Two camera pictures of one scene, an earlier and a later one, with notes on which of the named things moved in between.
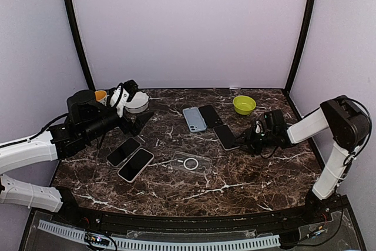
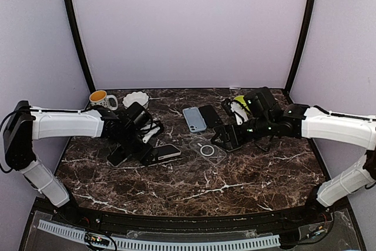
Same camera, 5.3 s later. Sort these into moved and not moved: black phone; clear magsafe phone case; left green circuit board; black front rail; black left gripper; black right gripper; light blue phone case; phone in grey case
Moved: black right gripper; clear magsafe phone case; black left gripper
Not moved: black front rail; phone in grey case; left green circuit board; light blue phone case; black phone
